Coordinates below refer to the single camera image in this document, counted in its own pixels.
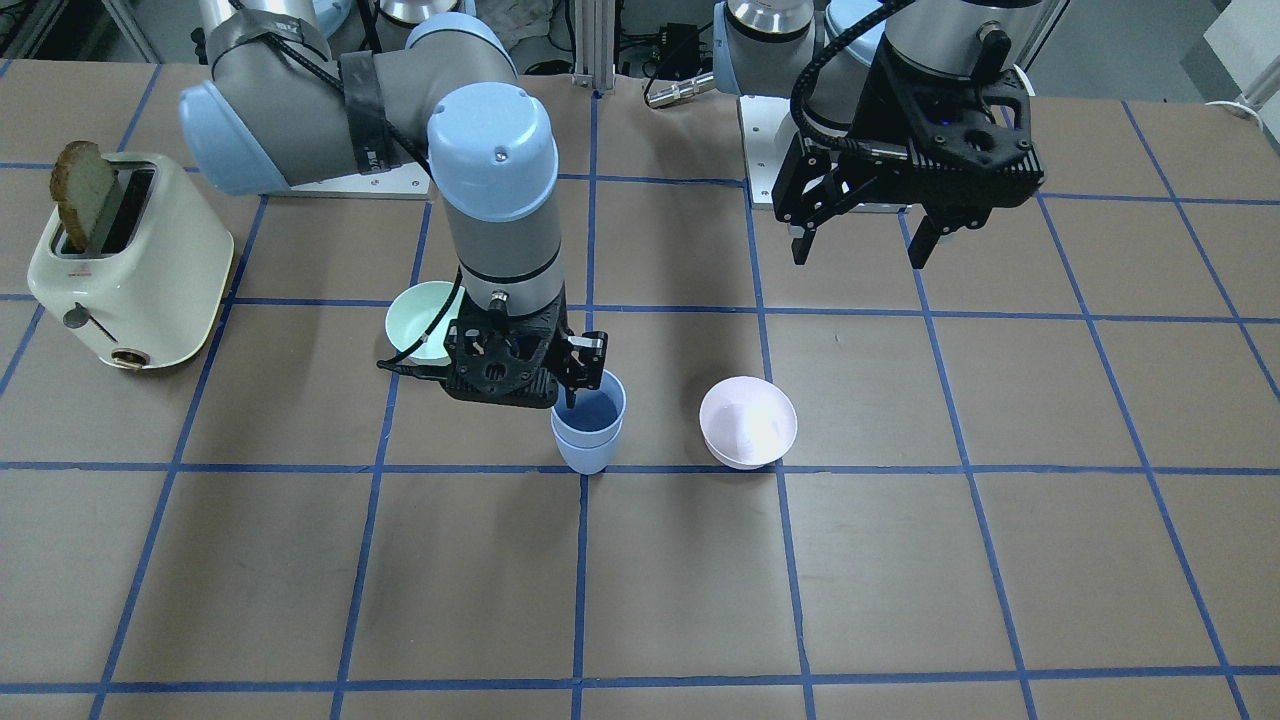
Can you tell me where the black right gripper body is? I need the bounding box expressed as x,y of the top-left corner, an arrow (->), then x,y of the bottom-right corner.
440,300 -> 609,409

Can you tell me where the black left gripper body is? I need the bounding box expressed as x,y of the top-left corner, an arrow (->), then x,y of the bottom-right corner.
773,40 -> 1046,236

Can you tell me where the carried blue plastic cup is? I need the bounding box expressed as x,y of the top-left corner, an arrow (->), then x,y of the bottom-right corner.
550,370 -> 626,448

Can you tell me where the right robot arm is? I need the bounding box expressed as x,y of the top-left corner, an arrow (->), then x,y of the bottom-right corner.
179,3 -> 608,409

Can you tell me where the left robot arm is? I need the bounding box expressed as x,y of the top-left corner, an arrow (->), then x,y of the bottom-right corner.
712,1 -> 1046,269

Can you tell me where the mint green bowl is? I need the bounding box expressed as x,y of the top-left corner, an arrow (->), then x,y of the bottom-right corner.
384,281 -> 465,366

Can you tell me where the cream white toaster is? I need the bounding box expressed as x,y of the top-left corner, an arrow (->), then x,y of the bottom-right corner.
27,152 -> 236,370

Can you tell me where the bread slice in toaster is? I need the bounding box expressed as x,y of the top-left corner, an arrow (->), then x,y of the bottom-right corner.
50,140 -> 123,254

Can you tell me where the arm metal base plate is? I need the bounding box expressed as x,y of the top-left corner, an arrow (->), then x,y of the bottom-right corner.
739,95 -> 901,213
268,163 -> 433,201

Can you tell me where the aluminium frame post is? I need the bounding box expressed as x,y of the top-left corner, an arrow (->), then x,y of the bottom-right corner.
570,0 -> 617,97

